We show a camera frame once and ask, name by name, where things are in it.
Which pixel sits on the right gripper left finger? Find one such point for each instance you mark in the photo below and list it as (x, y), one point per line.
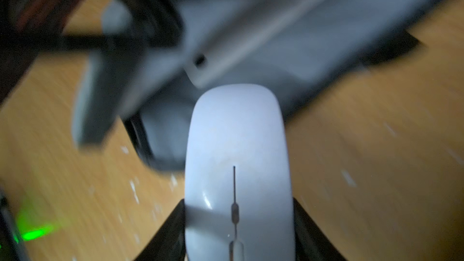
(168, 243)

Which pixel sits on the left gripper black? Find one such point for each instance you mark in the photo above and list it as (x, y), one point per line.
(30, 27)

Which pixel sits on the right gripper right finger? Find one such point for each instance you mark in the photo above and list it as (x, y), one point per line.
(311, 243)

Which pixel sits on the white mouse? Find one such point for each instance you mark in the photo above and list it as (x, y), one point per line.
(238, 194)

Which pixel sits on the grey laptop bag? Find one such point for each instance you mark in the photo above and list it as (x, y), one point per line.
(296, 48)

